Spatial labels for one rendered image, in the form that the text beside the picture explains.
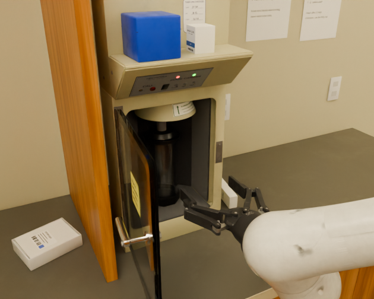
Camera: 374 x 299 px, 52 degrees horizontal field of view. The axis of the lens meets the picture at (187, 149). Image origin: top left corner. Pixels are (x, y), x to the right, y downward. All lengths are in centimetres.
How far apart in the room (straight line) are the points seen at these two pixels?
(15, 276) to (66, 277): 14
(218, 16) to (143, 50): 27
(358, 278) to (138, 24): 105
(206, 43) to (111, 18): 22
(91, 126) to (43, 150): 59
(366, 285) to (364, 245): 94
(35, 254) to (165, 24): 71
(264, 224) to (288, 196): 87
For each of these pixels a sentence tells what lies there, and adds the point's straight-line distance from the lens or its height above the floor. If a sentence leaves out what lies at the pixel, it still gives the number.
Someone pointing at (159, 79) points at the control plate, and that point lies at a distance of 88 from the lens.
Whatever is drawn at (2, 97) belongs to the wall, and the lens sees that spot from 135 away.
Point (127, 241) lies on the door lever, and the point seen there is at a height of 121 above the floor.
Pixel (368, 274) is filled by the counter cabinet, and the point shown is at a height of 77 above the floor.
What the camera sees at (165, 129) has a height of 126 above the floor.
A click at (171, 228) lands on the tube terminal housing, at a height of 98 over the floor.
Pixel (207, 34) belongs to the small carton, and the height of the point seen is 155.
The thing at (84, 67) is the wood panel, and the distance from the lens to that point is 81.
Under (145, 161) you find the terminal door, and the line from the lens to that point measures 68.
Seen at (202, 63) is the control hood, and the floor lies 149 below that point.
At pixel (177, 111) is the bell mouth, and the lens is 104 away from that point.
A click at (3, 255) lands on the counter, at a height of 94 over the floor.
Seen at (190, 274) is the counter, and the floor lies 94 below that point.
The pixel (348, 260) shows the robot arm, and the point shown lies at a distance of 57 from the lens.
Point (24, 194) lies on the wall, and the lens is 148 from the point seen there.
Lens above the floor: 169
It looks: 25 degrees down
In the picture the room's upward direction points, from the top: straight up
